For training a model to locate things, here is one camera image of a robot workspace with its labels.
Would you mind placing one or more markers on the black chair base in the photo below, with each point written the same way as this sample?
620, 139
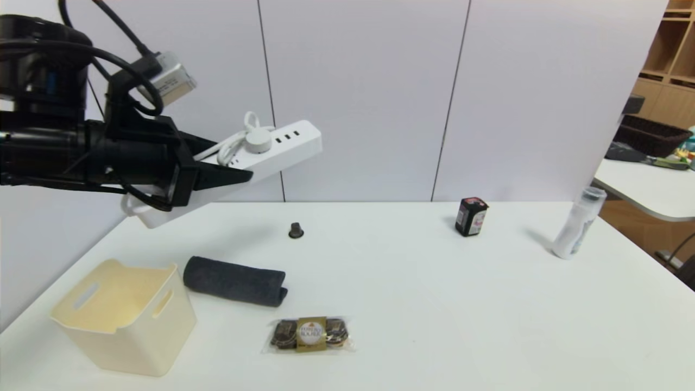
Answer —
687, 271

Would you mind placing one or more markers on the dark grey rolled towel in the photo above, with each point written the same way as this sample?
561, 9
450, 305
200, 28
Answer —
233, 281

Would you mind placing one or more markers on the green flat tool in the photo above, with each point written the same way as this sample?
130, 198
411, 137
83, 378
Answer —
670, 162

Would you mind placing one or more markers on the white plastic bottle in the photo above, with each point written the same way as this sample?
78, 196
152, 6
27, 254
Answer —
575, 228

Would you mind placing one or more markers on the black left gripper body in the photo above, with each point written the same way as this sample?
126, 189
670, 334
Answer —
182, 179

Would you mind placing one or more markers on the white neighbouring table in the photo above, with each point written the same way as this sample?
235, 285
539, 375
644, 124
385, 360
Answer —
646, 187

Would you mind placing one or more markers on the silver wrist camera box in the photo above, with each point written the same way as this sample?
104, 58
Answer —
174, 81

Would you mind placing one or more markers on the dark coffee capsule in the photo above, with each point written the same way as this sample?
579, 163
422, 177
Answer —
296, 232

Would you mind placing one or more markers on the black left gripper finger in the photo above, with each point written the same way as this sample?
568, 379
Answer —
217, 178
195, 145

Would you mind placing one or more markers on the cream plastic storage box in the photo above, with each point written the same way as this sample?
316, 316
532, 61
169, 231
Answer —
136, 342

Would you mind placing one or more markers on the Ferrero Rocher chocolate pack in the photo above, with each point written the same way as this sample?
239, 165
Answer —
309, 334

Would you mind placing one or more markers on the black wicker basket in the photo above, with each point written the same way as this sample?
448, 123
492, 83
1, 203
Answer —
649, 136

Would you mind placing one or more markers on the dark grey pouch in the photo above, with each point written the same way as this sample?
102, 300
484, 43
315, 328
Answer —
624, 152

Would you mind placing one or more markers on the wooden shelf unit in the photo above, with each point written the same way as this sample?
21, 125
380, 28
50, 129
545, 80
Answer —
665, 81

